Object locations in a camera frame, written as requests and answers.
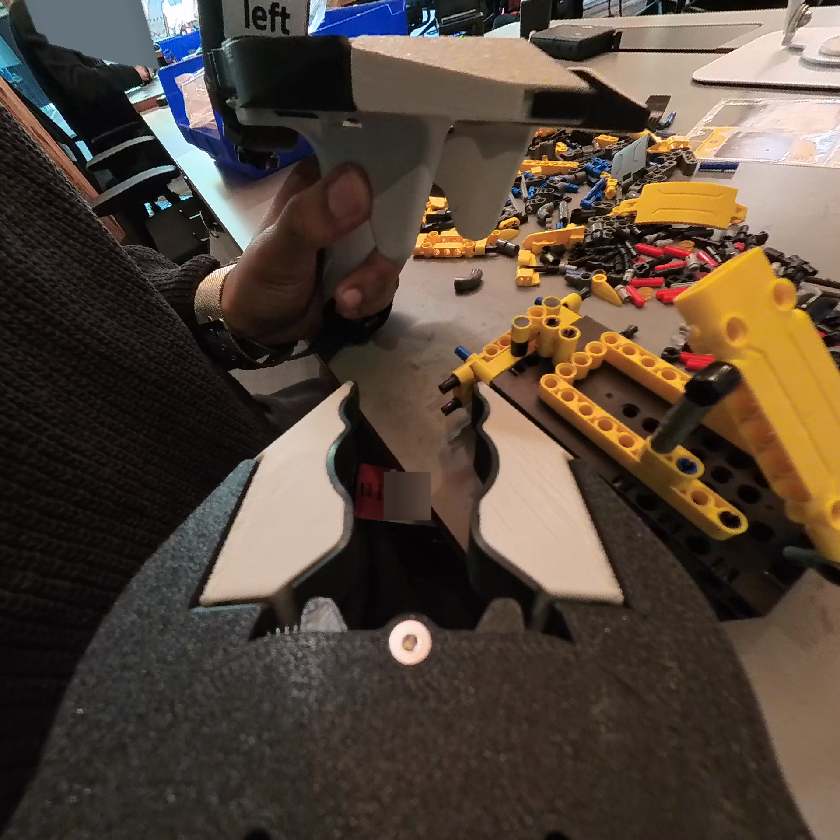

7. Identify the yellow panel with grey shafts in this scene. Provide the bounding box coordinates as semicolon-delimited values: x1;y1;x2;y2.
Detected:
646;247;840;567

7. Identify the yellow curved panel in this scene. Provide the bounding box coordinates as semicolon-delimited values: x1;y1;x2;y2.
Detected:
620;182;749;231

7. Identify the pile of small brick parts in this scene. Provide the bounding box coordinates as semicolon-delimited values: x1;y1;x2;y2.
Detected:
413;125;840;368

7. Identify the silver wristwatch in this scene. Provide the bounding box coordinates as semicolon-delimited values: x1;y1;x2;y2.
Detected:
192;262;309;371

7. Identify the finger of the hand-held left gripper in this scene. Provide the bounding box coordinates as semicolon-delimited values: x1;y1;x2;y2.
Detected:
350;36;673;242

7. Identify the person's left hand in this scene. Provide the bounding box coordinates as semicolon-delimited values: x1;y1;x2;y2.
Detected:
220;161;403;345

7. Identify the person's left forearm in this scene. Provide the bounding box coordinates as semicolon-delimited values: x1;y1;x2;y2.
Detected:
39;243;231;460

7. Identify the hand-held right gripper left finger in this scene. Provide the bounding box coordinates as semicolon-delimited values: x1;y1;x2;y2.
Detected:
197;381;361;632

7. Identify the black and yellow brick assembly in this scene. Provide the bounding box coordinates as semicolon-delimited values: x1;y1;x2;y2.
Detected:
441;292;840;621

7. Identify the illustrated instruction sheet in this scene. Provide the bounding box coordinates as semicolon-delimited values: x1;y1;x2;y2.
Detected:
686;97;840;170

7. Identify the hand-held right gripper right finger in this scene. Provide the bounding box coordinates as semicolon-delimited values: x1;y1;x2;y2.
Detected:
468;381;626;630

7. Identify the blue storage bin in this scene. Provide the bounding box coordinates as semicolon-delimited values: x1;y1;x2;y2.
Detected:
157;56;317;179
308;0;409;37

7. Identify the white monitor stand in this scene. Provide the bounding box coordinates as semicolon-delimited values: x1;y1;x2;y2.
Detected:
692;0;840;89

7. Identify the black rectangular device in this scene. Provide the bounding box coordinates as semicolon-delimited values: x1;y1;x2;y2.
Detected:
530;21;623;62

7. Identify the black office chair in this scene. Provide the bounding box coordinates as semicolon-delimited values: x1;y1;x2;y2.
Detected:
85;125;221;260

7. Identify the red badge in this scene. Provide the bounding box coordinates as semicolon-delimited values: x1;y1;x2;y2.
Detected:
356;463;389;521

